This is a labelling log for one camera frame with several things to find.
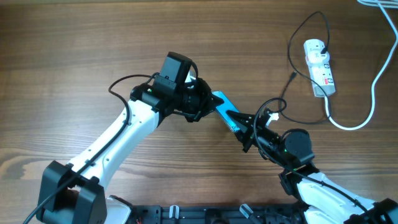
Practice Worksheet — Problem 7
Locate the black USB charging cable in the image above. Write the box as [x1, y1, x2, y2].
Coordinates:
[276, 11, 333, 125]

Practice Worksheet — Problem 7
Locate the white power strip cord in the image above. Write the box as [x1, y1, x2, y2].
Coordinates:
[324, 0, 398, 131]

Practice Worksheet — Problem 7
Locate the white power strip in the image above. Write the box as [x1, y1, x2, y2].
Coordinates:
[309, 63, 336, 98]

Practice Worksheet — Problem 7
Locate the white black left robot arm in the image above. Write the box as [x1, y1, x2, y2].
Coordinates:
[25, 52, 223, 223]

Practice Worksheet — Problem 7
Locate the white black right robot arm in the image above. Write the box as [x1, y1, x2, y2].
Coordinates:
[220, 110, 397, 223]

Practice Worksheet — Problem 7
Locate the white charger plug adapter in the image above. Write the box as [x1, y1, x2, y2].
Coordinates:
[303, 39, 330, 67]

